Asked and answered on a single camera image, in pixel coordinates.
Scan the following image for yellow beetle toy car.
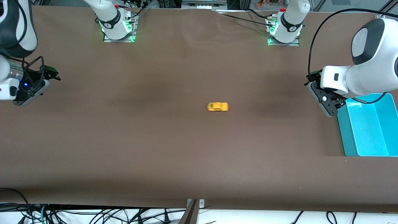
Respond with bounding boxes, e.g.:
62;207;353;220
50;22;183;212
207;102;229;112

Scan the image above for turquoise plastic bin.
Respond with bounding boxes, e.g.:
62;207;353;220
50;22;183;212
337;93;398;157

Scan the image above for grey electrical box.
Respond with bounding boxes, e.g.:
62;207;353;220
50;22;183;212
181;0;228;10

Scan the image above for dark stand pole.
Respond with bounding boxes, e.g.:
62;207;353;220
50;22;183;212
178;199;199;224

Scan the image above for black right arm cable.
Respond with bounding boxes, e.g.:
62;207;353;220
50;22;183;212
0;0;44;82

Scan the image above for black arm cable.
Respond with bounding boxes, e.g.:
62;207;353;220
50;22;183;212
307;8;382;78
0;0;44;82

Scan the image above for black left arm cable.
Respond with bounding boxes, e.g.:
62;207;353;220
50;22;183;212
307;8;382;78

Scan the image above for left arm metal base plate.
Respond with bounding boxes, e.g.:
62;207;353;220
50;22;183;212
267;35;300;46

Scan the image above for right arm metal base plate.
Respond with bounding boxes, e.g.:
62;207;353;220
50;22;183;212
103;14;137;43

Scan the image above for black left base cable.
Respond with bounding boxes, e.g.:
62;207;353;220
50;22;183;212
215;9;274;27

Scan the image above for black base cable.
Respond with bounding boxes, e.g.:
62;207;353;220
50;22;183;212
215;9;274;27
123;0;150;22

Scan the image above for black right base cable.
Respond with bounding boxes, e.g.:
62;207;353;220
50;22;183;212
123;0;150;22

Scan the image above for black looped floor cable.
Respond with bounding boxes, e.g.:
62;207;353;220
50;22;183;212
0;188;31;224

